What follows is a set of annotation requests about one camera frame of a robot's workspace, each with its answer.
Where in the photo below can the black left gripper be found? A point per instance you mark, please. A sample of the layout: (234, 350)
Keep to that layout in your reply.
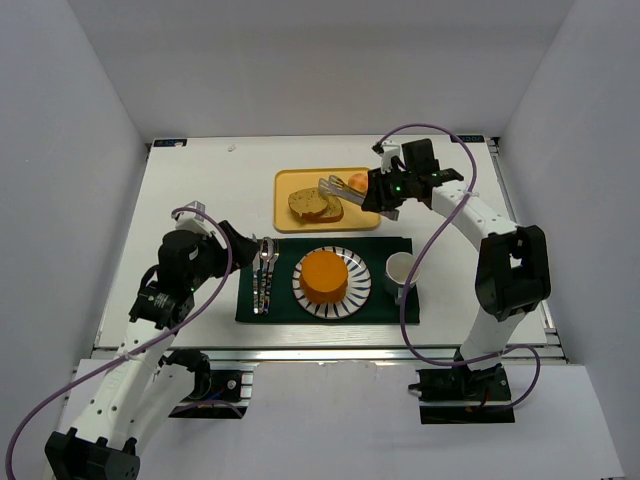
(226, 247)

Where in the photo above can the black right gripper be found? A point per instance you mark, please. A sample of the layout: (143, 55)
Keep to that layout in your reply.
(376, 190)

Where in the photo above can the metal kitchen tongs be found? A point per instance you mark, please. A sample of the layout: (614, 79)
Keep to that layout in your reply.
(334, 186)

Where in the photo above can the round orange bread loaf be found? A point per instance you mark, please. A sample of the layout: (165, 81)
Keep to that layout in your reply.
(324, 277)

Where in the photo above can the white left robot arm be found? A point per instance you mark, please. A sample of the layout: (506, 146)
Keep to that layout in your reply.
(146, 380)

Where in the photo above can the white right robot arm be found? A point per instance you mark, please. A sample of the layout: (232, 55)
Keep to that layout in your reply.
(512, 274)

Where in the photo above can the small round bread roll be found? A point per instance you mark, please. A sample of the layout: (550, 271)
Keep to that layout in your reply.
(359, 182)

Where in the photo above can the seeded bread slice bottom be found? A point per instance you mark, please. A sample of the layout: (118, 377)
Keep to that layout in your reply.
(334, 211)

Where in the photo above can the seeded bread slice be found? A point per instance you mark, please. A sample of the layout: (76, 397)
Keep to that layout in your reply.
(334, 211)
(307, 203)

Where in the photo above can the seeded bread slice top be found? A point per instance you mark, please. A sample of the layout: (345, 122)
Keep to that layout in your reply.
(307, 203)

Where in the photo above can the yellow serving tray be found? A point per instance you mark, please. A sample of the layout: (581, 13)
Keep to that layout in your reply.
(288, 181)

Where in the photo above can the dark green placemat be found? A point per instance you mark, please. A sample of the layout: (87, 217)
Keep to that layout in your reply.
(284, 309)

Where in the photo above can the grey ceramic mug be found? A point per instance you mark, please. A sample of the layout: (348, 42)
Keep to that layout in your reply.
(397, 269)

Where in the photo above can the blue striped white plate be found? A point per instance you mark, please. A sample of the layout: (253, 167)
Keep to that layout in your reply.
(357, 293)

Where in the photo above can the blue label sticker right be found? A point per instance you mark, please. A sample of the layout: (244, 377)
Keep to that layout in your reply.
(467, 138)

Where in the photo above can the blue label sticker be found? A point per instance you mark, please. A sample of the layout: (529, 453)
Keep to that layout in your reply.
(467, 138)
(169, 143)

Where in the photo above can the blue label sticker left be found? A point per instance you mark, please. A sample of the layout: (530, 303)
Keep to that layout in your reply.
(169, 143)

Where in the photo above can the patterned handle knife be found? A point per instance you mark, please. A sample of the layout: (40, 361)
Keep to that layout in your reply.
(256, 275)

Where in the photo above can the patterned handle fork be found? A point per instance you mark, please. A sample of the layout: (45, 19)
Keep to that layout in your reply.
(265, 257)

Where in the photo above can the patterned handle spoon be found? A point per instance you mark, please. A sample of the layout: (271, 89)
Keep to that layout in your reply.
(273, 258)

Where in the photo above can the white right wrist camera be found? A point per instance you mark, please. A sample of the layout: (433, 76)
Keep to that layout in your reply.
(390, 155)

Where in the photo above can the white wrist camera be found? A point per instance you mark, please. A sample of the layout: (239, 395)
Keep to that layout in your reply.
(390, 155)
(190, 218)

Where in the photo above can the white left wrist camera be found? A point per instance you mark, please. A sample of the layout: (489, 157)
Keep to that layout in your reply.
(190, 218)

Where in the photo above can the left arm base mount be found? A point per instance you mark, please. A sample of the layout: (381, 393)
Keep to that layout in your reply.
(217, 393)

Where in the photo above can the aluminium table front rail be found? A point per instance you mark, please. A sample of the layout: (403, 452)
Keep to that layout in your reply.
(552, 353)

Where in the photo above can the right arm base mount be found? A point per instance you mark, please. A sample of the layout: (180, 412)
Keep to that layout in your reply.
(460, 396)

